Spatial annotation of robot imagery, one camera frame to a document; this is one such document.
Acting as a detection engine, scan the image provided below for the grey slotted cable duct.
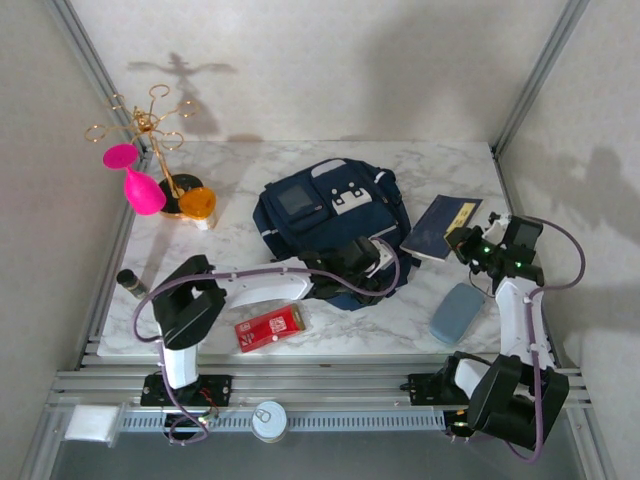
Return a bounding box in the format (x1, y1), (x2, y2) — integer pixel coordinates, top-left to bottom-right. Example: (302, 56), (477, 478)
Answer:
(119, 407), (446, 434)

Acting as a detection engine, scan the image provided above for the navy blue backpack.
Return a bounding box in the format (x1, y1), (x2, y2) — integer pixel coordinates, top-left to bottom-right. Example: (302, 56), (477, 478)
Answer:
(252, 158), (424, 312)

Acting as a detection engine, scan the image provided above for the pink goblet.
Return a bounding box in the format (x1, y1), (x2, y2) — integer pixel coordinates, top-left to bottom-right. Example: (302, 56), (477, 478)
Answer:
(103, 143), (167, 216)

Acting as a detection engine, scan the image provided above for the red carton box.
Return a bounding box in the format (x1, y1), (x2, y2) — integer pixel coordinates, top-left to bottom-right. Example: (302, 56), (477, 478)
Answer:
(234, 307), (307, 354)

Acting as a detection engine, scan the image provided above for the aluminium frame rail base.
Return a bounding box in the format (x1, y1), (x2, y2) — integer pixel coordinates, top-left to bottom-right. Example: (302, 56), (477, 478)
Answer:
(47, 339), (594, 412)

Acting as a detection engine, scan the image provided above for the silver tin can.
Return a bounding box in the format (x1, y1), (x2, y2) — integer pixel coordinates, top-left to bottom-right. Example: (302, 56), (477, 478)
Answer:
(251, 401), (287, 442)

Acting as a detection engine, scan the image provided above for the grey-blue pencil case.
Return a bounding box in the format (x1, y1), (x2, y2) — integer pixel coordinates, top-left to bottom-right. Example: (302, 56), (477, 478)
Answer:
(429, 282), (486, 345)

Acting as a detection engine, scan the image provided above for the white foam block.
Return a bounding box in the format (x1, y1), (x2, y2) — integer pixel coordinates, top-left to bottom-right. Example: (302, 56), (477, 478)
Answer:
(64, 405), (121, 444)

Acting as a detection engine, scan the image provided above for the dark blue notebook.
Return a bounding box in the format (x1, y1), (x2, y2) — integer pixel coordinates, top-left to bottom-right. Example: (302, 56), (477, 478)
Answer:
(398, 194), (484, 262)

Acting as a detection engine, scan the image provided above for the gold wire glass rack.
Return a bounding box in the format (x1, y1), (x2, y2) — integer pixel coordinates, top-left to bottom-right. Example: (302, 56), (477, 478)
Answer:
(83, 84), (204, 217)

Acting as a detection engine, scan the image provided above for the aluminium frame post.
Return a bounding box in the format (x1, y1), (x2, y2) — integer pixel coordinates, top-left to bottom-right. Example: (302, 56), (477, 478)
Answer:
(47, 0), (154, 154)
(491, 0), (592, 157)

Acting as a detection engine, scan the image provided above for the small black bottle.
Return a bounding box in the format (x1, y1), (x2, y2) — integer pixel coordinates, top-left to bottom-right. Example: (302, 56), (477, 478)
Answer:
(116, 268), (149, 299)

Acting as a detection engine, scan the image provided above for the orange translucent cup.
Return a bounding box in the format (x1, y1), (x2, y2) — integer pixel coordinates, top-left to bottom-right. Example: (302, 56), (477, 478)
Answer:
(178, 185), (219, 231)

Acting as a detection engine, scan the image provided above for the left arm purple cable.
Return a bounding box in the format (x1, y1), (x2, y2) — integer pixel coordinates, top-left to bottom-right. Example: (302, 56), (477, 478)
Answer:
(132, 238), (401, 446)

